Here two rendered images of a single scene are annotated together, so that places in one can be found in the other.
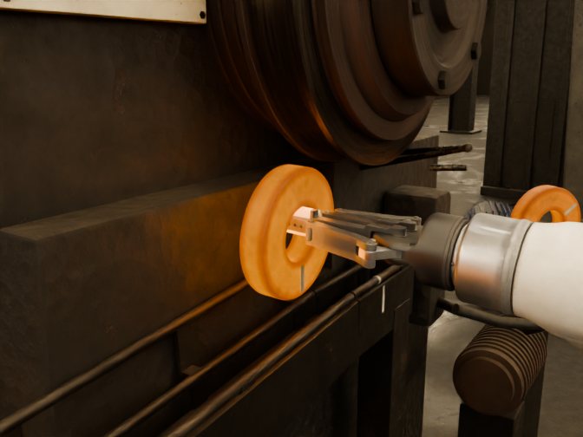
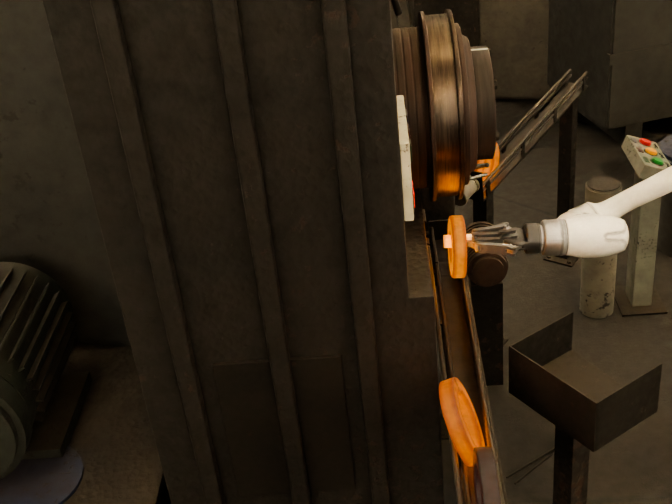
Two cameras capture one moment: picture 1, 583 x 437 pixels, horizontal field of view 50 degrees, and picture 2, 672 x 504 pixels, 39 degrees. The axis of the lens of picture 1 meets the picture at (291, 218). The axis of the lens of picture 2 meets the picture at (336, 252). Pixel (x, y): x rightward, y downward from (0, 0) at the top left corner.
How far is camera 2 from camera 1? 185 cm
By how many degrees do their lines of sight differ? 32
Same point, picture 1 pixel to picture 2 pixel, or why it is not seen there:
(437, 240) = (535, 237)
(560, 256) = (582, 234)
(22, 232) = (422, 295)
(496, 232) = (557, 229)
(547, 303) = (580, 250)
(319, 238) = (484, 248)
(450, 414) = not seen: hidden behind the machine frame
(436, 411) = not seen: hidden behind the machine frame
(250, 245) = (460, 262)
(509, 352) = not seen: hidden behind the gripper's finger
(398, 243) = (520, 242)
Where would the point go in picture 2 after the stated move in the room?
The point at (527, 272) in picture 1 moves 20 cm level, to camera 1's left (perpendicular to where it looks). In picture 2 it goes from (572, 242) to (509, 271)
